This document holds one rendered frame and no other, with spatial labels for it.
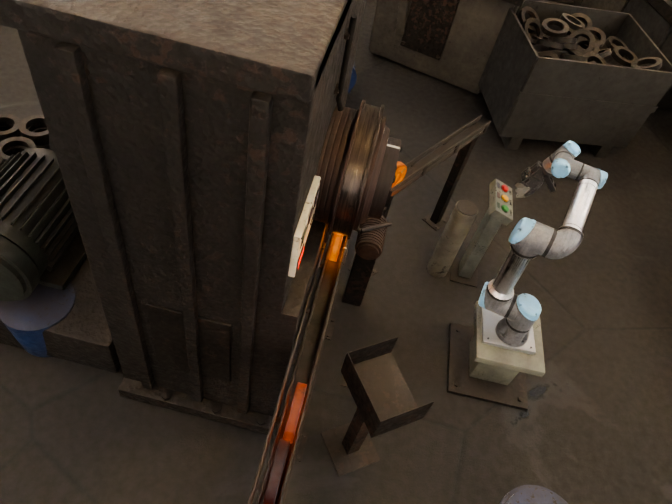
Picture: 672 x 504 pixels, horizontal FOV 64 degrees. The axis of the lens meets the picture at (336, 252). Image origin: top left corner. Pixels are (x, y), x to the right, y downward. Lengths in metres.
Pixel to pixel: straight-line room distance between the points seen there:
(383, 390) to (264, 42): 1.27
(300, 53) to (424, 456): 1.92
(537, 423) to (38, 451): 2.21
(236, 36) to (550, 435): 2.32
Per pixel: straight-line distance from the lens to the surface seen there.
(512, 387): 2.89
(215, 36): 1.18
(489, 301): 2.48
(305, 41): 1.20
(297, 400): 1.70
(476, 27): 4.44
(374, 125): 1.72
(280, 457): 1.65
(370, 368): 2.01
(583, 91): 4.11
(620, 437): 3.09
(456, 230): 2.85
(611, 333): 3.42
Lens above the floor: 2.34
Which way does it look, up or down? 49 degrees down
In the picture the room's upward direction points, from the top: 14 degrees clockwise
